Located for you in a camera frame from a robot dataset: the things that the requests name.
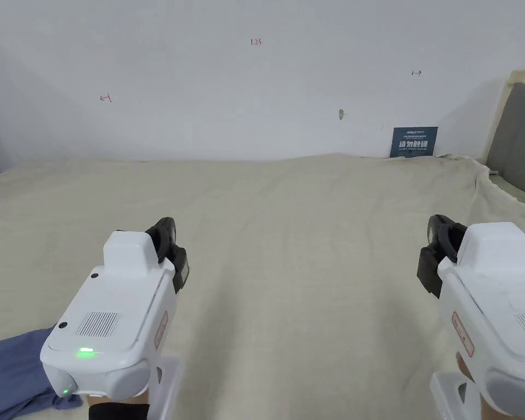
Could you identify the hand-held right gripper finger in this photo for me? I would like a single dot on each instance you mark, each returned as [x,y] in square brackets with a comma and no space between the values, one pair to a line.
[428,271]

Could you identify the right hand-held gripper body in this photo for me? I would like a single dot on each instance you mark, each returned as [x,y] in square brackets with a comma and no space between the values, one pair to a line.
[494,280]

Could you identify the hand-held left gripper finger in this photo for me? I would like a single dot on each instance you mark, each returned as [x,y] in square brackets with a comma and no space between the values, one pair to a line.
[180,271]

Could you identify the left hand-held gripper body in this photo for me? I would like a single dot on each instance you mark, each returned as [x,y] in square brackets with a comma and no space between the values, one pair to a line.
[113,306]

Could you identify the grey padded headboard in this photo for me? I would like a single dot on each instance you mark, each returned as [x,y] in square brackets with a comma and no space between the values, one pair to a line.
[518,131]

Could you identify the bed with beige sheet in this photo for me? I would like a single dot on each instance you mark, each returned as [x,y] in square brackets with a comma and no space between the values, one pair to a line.
[288,245]

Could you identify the person's right hand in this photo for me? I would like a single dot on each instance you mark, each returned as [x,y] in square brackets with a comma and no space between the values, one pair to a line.
[464,367]

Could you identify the blue garment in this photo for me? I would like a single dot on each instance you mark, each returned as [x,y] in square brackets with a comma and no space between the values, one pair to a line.
[13,372]

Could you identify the person's left hand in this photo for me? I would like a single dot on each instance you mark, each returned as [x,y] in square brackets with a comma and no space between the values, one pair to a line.
[131,399]

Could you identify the dark blue sign card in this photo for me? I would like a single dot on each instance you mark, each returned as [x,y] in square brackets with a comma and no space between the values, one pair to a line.
[414,142]

